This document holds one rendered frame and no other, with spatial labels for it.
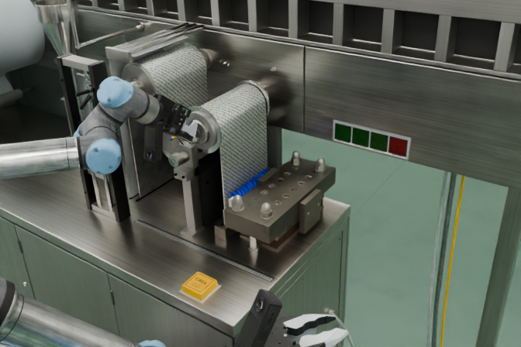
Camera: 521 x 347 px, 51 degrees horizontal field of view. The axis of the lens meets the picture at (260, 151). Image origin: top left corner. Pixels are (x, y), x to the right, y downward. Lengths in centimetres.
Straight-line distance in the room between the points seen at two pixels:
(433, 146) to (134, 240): 94
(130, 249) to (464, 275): 192
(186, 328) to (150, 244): 29
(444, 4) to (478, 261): 198
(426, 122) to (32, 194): 138
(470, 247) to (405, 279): 49
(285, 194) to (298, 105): 30
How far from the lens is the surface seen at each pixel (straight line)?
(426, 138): 163
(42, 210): 205
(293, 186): 174
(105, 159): 124
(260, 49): 181
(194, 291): 153
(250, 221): 160
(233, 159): 168
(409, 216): 351
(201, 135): 159
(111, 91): 134
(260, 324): 90
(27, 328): 93
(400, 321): 280
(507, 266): 196
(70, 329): 96
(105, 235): 184
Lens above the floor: 193
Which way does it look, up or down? 27 degrees down
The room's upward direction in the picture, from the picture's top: 2 degrees counter-clockwise
